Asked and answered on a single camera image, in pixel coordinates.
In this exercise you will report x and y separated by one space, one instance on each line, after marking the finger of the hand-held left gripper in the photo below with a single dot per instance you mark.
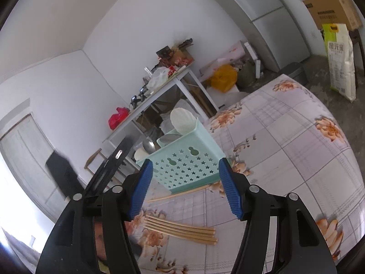
109 165

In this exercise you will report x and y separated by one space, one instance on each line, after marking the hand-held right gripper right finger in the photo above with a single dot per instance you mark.
231 191

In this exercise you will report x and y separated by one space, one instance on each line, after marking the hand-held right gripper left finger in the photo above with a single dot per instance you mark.
139 189

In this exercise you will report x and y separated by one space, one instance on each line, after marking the white plastic spoon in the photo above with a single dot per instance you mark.
139 154
182 120

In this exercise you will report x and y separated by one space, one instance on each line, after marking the metal ladle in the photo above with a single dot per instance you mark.
149 145

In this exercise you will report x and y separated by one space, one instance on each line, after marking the mint green utensil holder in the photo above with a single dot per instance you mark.
185 165

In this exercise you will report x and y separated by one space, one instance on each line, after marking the large metal spoon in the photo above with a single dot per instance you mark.
166 139

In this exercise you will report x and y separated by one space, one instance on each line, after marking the wooden chair with dark seat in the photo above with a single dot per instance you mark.
92 158

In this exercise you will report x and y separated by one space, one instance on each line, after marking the white door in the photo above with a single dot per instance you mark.
25 159

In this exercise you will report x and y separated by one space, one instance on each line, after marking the red plastic bag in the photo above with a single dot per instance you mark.
118 118

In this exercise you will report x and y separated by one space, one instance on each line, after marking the black handheld device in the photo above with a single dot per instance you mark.
134 100
141 92

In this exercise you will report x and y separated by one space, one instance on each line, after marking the white sack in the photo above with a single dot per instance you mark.
182 103

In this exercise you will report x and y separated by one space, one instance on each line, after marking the clear bottle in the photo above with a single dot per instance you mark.
147 74

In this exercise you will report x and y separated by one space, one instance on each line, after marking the clear plastic bag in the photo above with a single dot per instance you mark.
158 77

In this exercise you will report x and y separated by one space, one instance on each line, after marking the white side table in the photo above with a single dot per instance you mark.
171 84

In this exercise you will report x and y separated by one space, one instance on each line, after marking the yellow bag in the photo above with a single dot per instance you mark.
223 78

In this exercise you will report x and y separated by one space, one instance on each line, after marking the dark green bag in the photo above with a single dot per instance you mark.
246 74

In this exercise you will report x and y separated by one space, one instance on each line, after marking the dark brown box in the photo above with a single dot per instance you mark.
164 52

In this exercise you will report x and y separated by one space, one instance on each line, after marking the white foam board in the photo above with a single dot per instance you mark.
258 68

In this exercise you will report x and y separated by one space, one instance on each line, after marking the black tool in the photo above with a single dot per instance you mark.
186 43

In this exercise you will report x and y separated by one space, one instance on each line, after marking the white and green rice bag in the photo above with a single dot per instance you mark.
340 62

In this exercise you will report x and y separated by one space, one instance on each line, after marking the grey refrigerator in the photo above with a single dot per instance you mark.
256 8

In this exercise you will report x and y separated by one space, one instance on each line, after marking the large cardboard box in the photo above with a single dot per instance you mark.
333 8

